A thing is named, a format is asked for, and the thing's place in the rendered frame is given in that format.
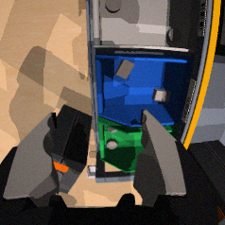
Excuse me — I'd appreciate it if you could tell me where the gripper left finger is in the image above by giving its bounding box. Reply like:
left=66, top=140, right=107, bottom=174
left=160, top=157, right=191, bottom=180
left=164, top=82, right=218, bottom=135
left=0, top=112, right=60, bottom=225

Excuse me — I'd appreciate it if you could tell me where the blue bin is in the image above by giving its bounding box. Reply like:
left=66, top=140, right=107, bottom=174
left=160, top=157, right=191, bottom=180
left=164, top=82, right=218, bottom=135
left=95, top=54, right=194, bottom=127

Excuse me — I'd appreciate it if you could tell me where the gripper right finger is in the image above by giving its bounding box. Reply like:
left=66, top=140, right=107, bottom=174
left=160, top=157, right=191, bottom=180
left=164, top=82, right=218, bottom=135
left=133, top=109, right=218, bottom=225

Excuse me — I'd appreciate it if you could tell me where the orange-yellow long bar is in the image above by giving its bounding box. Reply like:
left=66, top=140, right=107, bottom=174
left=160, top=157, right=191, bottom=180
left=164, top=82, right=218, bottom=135
left=183, top=0, right=221, bottom=149

